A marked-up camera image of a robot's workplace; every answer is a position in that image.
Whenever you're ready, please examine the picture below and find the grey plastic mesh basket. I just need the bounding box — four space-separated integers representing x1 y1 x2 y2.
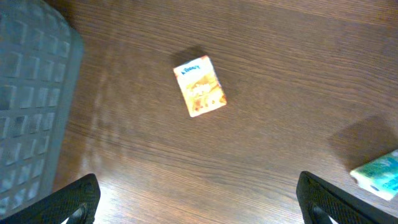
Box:
1 0 84 218

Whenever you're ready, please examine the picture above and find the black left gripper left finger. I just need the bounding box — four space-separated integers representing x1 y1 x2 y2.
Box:
1 174 101 224

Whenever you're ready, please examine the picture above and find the small orange packet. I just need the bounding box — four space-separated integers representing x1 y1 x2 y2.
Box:
174 55 227 118

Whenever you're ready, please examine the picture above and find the small green tissue pack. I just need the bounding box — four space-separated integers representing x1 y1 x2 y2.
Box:
349 149 397 201

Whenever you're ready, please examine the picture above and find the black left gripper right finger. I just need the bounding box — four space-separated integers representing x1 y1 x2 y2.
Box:
296 171 397 224

